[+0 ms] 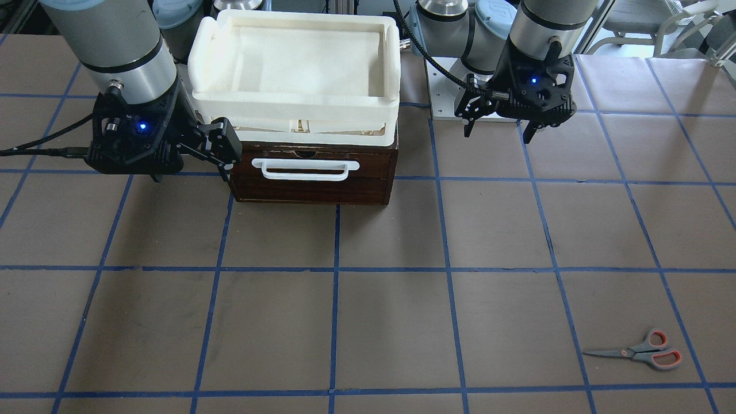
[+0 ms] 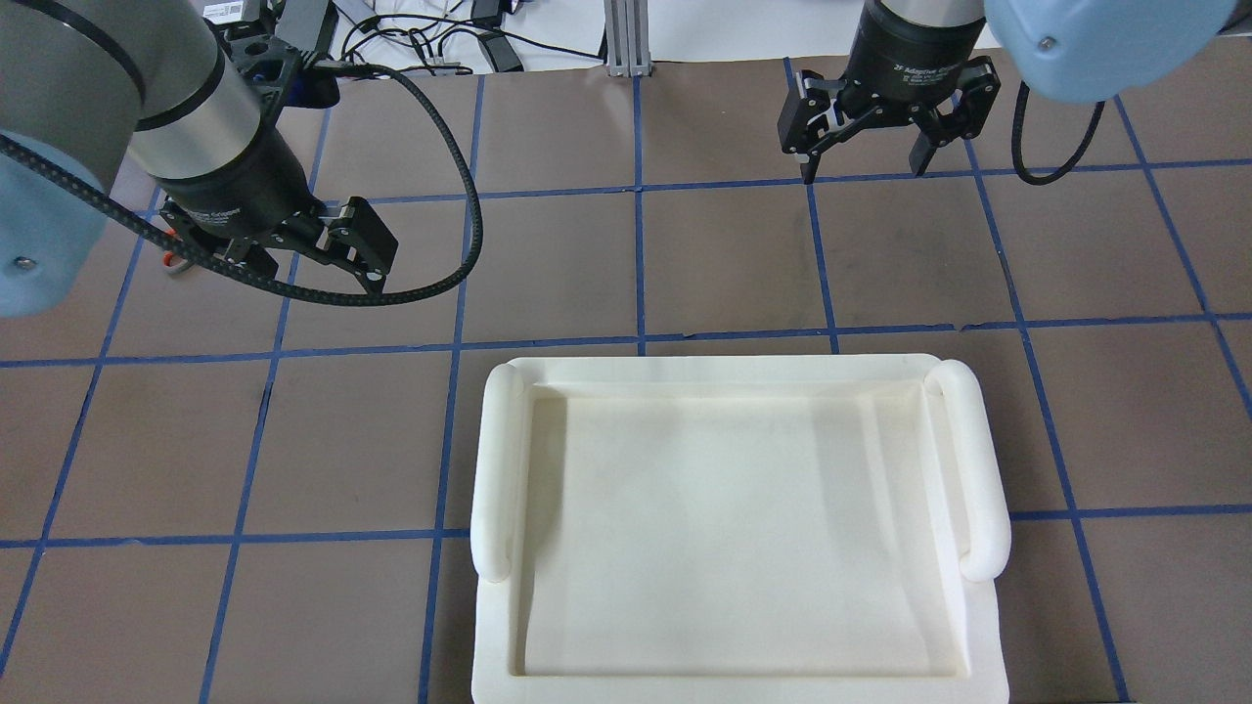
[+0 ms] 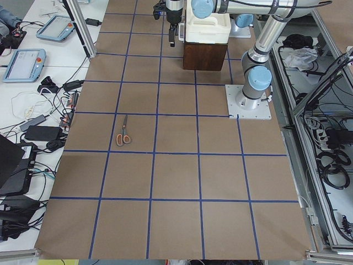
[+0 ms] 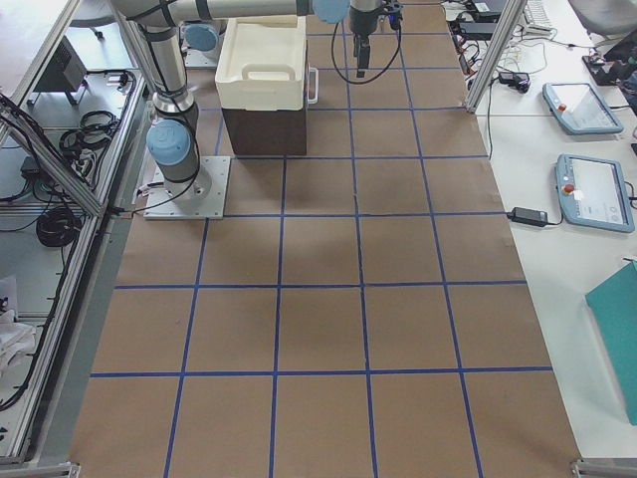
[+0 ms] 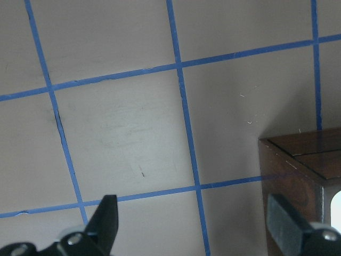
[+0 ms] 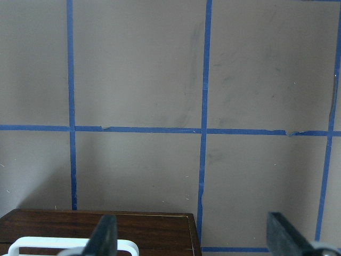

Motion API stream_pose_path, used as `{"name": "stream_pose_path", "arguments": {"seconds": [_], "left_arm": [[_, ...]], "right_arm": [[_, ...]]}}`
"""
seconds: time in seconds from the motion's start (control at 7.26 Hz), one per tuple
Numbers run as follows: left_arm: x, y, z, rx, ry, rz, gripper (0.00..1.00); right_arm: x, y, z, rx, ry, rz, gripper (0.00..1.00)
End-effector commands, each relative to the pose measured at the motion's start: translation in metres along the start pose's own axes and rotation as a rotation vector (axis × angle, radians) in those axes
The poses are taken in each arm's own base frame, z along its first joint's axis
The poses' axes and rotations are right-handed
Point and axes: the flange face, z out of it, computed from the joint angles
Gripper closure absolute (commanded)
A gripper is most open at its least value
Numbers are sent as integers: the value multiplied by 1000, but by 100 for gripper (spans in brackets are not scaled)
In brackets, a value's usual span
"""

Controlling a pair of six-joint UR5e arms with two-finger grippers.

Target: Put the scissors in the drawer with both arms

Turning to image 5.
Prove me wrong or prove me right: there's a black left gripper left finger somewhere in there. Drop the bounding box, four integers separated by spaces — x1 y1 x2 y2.
56 195 118 256

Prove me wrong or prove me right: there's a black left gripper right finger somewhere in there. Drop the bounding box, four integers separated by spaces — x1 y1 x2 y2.
267 194 340 255

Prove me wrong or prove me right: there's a dark wooden drawer cabinet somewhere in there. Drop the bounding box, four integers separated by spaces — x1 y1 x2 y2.
258 128 340 255

